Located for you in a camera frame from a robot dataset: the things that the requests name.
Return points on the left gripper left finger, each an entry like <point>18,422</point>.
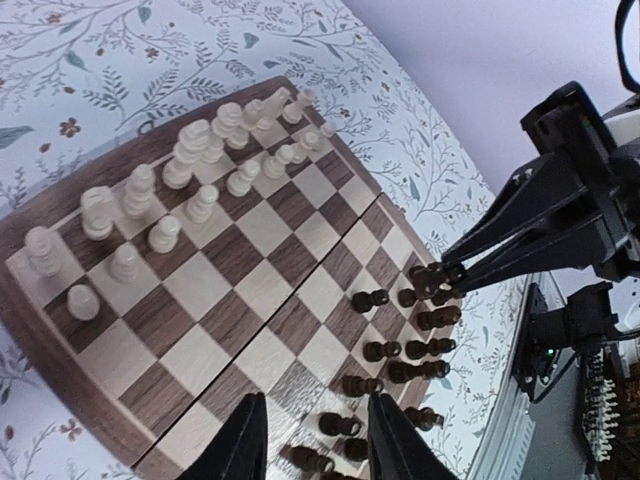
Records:
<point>239,450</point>

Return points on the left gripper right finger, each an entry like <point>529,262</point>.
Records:
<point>395,449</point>

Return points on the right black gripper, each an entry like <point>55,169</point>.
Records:
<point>568,208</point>

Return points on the dark pawn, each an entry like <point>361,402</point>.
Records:
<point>333,424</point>
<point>357,386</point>
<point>434,280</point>
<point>375,351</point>
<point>363,302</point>

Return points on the dark chess piece corner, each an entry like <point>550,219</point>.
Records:
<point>416,349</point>

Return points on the wooden chess board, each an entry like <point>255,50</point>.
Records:
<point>240,282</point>

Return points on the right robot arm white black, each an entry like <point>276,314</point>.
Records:
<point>576,205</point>

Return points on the dark chess piece left cluster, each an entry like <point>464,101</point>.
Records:
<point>356,449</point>

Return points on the fallen dark pawn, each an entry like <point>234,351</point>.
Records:
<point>434,280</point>

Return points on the dark pawn second row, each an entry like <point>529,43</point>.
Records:
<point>407,297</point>

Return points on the light pawn row piece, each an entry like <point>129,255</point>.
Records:
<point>82,302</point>

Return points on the light bishop back row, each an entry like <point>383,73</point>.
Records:
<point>138,192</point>

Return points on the light rook far corner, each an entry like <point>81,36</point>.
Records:
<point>42,251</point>

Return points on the light knight back row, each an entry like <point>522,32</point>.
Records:
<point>97,212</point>

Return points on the light king tall piece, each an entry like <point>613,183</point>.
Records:
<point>193,139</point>

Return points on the light queen tall piece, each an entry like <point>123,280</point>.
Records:
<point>227,125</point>

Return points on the floral patterned table mat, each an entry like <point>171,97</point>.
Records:
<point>78,77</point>

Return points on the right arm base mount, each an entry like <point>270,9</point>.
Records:
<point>585,323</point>

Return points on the front aluminium rail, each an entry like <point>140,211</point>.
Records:
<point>525,441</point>

